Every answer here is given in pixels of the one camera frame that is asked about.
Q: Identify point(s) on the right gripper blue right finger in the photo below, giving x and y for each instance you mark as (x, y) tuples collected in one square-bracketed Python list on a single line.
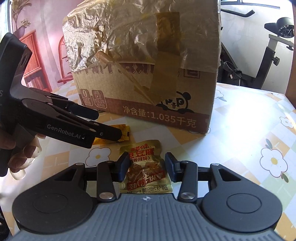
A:
[(185, 172)]

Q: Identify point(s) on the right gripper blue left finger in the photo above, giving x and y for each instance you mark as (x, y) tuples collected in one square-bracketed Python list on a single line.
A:
[(109, 172)]

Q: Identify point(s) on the gold spicy tofu packet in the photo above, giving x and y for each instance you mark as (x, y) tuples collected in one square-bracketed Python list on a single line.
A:
[(147, 173)]

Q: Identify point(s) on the person left hand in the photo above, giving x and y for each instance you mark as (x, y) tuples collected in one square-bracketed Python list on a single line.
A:
[(15, 158)]

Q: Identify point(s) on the yellow small snack packet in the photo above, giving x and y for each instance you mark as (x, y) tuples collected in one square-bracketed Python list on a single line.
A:
[(112, 134)]

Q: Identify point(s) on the floral checkered tablecloth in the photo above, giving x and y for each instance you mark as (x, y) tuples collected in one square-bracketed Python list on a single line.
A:
[(252, 132)]

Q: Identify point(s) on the black exercise bike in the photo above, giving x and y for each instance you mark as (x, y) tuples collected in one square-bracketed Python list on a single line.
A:
[(257, 48)]

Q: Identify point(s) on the plastic-lined cardboard box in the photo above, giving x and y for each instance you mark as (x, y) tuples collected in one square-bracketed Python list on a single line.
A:
[(156, 61)]

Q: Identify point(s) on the wooden headboard panel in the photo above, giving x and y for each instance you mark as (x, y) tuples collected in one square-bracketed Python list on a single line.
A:
[(291, 87)]

